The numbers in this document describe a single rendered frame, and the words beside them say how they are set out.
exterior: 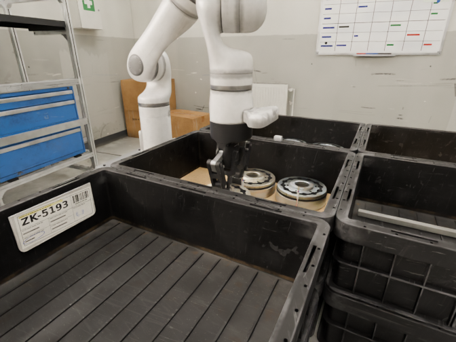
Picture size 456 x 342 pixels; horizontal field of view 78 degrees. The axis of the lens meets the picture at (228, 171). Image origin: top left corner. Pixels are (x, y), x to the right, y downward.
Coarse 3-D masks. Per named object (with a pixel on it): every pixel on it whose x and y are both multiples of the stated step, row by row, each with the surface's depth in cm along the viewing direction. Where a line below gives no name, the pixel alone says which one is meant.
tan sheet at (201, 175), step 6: (198, 168) 77; (204, 168) 77; (192, 174) 73; (198, 174) 73; (204, 174) 73; (192, 180) 70; (198, 180) 70; (204, 180) 70; (210, 180) 70; (264, 198) 61; (270, 198) 61; (318, 210) 56
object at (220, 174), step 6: (216, 162) 46; (222, 162) 47; (210, 168) 47; (216, 168) 46; (222, 168) 47; (210, 174) 48; (216, 174) 47; (222, 174) 47; (222, 180) 48; (222, 186) 49
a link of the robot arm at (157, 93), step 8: (160, 64) 78; (168, 64) 81; (160, 72) 79; (168, 72) 82; (160, 80) 83; (168, 80) 83; (152, 88) 84; (160, 88) 83; (168, 88) 83; (144, 96) 81; (152, 96) 81; (160, 96) 81; (168, 96) 84; (144, 104) 81; (152, 104) 81; (160, 104) 82; (168, 104) 85
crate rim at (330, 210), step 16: (160, 144) 64; (272, 144) 66; (288, 144) 64; (128, 160) 55; (352, 160) 54; (160, 176) 47; (224, 192) 42; (336, 192) 45; (288, 208) 37; (304, 208) 37; (336, 208) 37
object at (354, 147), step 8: (312, 120) 89; (320, 120) 88; (328, 120) 87; (336, 120) 87; (200, 128) 77; (208, 128) 79; (360, 128) 83; (256, 136) 70; (360, 136) 70; (304, 144) 64; (312, 144) 64; (352, 144) 64
